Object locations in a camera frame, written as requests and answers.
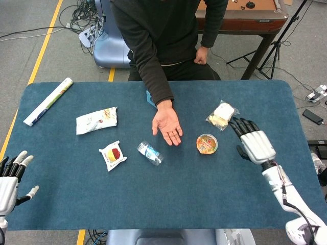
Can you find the person's left hand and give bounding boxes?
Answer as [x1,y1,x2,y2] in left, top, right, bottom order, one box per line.
[194,46,210,65]

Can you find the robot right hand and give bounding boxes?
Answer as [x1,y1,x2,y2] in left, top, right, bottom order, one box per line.
[228,117,277,165]

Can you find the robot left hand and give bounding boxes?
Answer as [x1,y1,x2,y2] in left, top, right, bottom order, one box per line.
[0,150,40,217]

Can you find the person's right hand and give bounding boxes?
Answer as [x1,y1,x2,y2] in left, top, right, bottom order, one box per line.
[152,100,183,146]

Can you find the person's right forearm black sleeve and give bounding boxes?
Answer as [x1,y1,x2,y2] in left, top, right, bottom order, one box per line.
[134,51,175,107]

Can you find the person's left forearm black sleeve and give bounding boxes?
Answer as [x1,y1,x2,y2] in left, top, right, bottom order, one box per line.
[200,0,229,48]

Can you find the blue card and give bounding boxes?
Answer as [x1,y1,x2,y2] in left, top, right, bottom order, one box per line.
[146,89,158,108]

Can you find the clear plastic bottle blue label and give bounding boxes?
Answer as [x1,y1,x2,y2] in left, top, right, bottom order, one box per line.
[137,140,165,166]

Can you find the person body black clothes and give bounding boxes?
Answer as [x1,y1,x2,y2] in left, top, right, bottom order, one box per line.
[109,0,229,82]

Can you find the sandwich in clear bag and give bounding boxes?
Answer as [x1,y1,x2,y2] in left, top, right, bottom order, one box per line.
[205,100,240,132]

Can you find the brown wooden game table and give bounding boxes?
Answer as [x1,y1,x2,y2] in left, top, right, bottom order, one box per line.
[195,0,289,80]

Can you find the black flat device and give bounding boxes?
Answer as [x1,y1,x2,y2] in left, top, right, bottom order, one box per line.
[308,139,327,154]

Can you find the black phone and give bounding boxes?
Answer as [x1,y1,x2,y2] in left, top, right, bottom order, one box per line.
[302,109,324,126]

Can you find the white snack packet red print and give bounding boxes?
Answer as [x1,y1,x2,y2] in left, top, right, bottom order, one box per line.
[99,140,128,172]

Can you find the white grey shoe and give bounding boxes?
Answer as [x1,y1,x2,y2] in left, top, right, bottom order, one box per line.
[310,150,327,179]

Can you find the long white snack bag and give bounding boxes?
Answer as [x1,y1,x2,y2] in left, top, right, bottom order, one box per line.
[76,106,119,135]

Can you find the black tripod stand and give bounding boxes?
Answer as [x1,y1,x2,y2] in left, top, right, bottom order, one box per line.
[226,0,310,80]

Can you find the blue felt table cloth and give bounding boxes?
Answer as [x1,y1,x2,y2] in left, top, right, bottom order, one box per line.
[5,79,323,231]

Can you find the white power strip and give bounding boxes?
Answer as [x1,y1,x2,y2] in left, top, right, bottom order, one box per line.
[306,85,327,103]

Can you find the blue grey machine base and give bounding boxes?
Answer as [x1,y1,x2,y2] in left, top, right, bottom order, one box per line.
[78,0,131,69]

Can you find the cling film roll box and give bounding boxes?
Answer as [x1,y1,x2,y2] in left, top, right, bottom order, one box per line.
[23,77,74,127]

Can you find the robot torso base grey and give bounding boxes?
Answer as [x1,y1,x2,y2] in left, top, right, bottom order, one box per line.
[106,228,256,245]

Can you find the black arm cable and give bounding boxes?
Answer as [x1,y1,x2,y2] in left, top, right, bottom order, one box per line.
[277,165,319,245]

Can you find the black blue cables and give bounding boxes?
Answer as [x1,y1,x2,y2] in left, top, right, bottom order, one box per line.
[88,229,108,245]

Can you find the tangled floor cable bundle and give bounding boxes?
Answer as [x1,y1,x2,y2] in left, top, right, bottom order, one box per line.
[59,0,107,54]

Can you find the long black floor cable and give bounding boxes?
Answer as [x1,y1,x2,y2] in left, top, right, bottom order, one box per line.
[0,25,67,43]

